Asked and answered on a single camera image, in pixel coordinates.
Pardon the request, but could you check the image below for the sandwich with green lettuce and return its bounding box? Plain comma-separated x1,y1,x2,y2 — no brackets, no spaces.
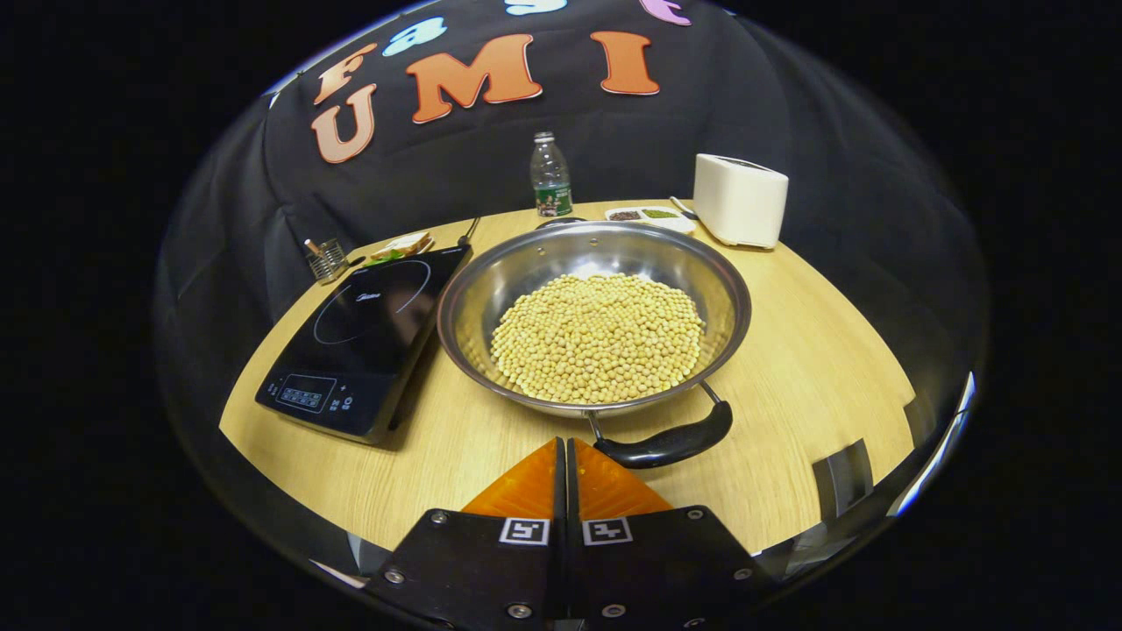
364,231,435,266

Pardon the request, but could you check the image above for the clear plastic water bottle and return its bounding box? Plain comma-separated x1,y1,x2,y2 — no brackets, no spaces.
529,131,574,218

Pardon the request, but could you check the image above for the pile of soybeans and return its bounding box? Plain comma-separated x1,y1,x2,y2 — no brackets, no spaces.
489,273,707,406

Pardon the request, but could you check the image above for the stainless steel pot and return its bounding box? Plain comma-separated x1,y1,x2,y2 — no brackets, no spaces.
437,217,753,470

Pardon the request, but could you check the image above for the white toaster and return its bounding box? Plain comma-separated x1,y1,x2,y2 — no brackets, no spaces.
692,153,790,250

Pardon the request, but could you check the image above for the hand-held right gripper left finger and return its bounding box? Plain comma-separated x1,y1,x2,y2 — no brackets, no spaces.
364,436,569,631

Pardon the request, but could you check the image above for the metal wire holder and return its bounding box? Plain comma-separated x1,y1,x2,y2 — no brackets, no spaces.
303,237,350,286

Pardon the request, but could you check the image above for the black induction cooktop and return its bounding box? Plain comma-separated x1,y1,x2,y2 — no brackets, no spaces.
254,244,474,446

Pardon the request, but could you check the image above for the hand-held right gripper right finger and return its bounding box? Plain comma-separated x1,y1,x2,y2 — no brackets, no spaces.
567,436,772,631

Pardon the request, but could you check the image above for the white divided dish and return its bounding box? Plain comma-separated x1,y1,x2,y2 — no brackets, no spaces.
605,205,698,236

